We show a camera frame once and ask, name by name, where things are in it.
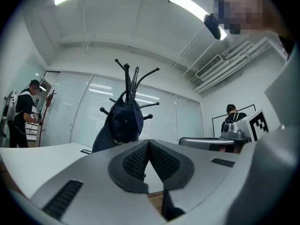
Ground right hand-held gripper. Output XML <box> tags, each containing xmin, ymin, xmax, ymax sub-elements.
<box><xmin>178</xmin><ymin>108</ymin><xmax>270</xmax><ymax>154</ymax></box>

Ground black metal coat rack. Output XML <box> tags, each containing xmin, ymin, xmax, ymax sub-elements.
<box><xmin>99</xmin><ymin>58</ymin><xmax>161</xmax><ymax>148</ymax></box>

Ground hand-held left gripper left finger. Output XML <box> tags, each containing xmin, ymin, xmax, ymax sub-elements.
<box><xmin>30</xmin><ymin>139</ymin><xmax>165</xmax><ymax>225</ymax></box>

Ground white ceiling pipes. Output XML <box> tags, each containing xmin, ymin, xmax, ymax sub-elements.
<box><xmin>190</xmin><ymin>37</ymin><xmax>282</xmax><ymax>94</ymax></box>

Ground white ceiling air vent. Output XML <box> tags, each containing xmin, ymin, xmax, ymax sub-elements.
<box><xmin>195</xmin><ymin>53</ymin><xmax>222</xmax><ymax>79</ymax></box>

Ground person's head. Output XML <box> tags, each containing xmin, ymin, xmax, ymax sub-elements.
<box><xmin>212</xmin><ymin>0</ymin><xmax>280</xmax><ymax>35</ymax></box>

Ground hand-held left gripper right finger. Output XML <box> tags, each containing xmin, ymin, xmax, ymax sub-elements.
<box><xmin>149</xmin><ymin>138</ymin><xmax>240</xmax><ymax>222</ymax></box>

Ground red wooden coat rack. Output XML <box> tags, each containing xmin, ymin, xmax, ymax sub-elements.
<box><xmin>36</xmin><ymin>89</ymin><xmax>57</xmax><ymax>148</ymax></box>

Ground black head camera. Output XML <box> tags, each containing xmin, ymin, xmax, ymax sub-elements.
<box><xmin>203</xmin><ymin>13</ymin><xmax>222</xmax><ymax>40</ymax></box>

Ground person's black shirt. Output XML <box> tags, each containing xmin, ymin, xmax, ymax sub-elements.
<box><xmin>277</xmin><ymin>33</ymin><xmax>296</xmax><ymax>62</ymax></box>

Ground white table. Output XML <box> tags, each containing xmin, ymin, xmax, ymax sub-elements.
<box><xmin>0</xmin><ymin>142</ymin><xmax>95</xmax><ymax>198</ymax></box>

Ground navy blue baseball cap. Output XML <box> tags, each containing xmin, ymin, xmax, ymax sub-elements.
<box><xmin>91</xmin><ymin>90</ymin><xmax>144</xmax><ymax>153</ymax></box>

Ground grey white backpack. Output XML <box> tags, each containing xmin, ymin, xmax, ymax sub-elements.
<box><xmin>2</xmin><ymin>90</ymin><xmax>20</xmax><ymax>122</ymax></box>

